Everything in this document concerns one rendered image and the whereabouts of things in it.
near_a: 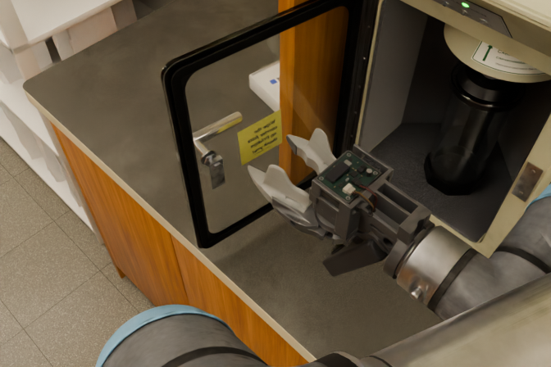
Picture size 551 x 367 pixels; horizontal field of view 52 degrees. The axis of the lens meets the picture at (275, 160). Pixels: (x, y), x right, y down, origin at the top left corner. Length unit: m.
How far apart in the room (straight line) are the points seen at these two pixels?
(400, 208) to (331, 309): 0.42
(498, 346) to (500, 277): 0.20
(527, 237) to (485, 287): 0.07
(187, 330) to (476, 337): 0.19
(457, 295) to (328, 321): 0.42
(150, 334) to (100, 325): 1.63
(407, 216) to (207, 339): 0.26
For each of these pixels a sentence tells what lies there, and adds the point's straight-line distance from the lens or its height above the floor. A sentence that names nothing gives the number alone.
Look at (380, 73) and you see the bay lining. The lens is 0.91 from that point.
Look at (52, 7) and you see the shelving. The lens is 1.65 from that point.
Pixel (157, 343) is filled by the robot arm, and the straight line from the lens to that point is 0.41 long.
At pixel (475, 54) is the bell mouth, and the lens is 0.79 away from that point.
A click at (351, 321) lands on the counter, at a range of 0.96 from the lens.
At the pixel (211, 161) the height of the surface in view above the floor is 1.21.
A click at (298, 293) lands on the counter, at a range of 0.97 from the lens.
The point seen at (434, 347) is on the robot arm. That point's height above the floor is 1.48.
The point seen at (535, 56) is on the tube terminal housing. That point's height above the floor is 1.38.
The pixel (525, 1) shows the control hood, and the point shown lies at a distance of 0.57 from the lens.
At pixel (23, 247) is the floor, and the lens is 2.30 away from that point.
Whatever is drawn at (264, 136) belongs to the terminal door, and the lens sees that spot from 0.83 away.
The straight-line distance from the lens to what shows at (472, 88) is 0.87.
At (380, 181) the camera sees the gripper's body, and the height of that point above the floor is 1.35.
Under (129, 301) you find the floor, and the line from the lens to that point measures 2.07.
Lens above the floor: 1.81
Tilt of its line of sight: 50 degrees down
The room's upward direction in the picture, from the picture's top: straight up
